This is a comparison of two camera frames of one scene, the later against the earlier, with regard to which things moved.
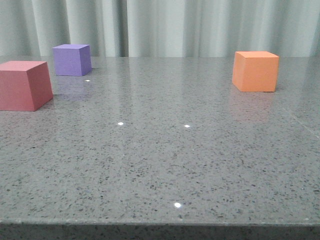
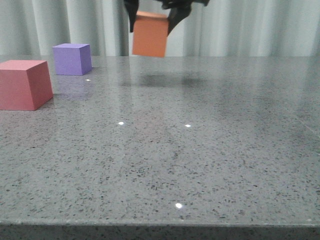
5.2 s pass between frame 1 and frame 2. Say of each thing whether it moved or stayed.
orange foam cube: moved
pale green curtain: stayed
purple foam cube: stayed
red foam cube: stayed
